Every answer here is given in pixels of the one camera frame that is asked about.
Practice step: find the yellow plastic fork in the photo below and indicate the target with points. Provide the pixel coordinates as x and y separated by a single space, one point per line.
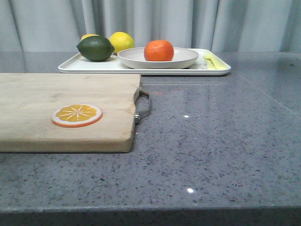
207 58

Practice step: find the metal cutting board handle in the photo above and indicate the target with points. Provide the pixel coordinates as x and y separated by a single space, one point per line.
143 106

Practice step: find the grey curtain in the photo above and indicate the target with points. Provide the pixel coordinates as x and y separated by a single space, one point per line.
217 25

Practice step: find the dark green lime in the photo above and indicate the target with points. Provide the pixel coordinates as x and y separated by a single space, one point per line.
95 48

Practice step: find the white rectangular tray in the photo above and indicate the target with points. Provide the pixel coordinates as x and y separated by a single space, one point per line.
79 64

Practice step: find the yellow lemon behind lime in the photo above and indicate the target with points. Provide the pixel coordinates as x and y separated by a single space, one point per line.
88 35

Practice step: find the beige round plate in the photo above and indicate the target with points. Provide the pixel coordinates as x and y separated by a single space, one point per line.
134 58

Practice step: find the yellow lemon near tray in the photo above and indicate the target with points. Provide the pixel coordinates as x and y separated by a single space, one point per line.
121 41

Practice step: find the wooden cutting board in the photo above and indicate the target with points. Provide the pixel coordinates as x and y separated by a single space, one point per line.
28 100

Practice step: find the orange mandarin fruit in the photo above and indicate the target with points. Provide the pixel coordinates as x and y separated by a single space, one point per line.
159 50

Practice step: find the orange slice toy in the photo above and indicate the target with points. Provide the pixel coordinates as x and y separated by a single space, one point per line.
76 115

